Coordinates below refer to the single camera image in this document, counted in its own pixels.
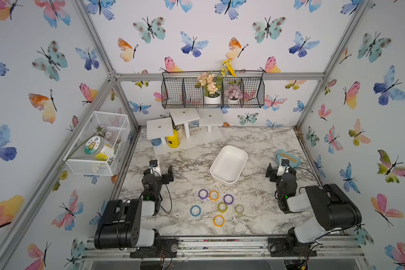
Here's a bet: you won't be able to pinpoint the white pot purple flowers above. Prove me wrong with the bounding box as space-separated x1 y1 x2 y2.
226 84 244 105

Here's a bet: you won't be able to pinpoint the white pot peach flowers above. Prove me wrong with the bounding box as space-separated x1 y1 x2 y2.
195 73 221 105

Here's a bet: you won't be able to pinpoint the blue cup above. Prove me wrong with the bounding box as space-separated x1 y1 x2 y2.
151 138 162 147

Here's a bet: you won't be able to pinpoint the teal brush dish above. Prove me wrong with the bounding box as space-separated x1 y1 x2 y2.
276 149 301 168

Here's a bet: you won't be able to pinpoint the white stool middle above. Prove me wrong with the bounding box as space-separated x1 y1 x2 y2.
170 109 200 138

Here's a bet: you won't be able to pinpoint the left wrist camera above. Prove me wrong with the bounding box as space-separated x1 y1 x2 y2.
149 159 162 177

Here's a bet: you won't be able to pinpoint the purple tape roll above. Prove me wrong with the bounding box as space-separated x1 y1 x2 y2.
223 194 234 205
198 189 209 200

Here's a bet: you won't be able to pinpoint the white stool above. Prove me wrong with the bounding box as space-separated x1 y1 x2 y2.
170 109 200 138
198 109 223 133
147 118 174 145

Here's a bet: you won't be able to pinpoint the orange tape roll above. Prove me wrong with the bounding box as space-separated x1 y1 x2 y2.
209 191 219 201
213 215 225 227

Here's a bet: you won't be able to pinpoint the pale green tape roll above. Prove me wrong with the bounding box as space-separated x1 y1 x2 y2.
235 204 245 215

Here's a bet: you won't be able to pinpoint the round tin in box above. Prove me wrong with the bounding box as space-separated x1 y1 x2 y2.
84 136 111 156

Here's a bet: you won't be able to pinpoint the black wire wall basket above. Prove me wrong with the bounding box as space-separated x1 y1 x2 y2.
161 72 266 109

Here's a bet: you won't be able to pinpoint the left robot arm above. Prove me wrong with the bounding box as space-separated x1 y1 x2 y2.
93 166 174 250

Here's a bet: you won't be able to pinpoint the yellow artificial flower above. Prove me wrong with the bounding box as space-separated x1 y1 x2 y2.
219 59 236 77

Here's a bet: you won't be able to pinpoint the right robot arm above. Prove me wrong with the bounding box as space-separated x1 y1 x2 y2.
265 163 362 246

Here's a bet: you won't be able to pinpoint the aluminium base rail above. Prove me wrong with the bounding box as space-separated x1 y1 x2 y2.
80 236 365 261

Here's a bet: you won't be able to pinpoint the white stool right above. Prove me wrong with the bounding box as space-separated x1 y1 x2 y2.
198 109 223 133

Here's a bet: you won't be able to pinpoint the yellow bottle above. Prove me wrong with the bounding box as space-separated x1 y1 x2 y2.
165 129 180 149

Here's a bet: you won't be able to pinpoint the blue tape roll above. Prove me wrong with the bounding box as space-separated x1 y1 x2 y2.
190 205 201 217

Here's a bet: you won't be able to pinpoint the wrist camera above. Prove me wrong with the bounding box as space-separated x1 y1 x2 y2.
149 159 162 177
277 159 290 176

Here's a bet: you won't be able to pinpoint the white stool left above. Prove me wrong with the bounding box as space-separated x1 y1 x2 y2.
147 118 174 145

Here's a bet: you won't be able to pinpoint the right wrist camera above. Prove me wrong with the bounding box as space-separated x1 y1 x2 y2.
277 159 290 176

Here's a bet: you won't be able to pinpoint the clear acrylic wall box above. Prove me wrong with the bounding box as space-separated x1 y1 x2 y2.
63 111 131 176

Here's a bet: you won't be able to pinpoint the white storage box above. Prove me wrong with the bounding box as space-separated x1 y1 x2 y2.
210 145 248 186

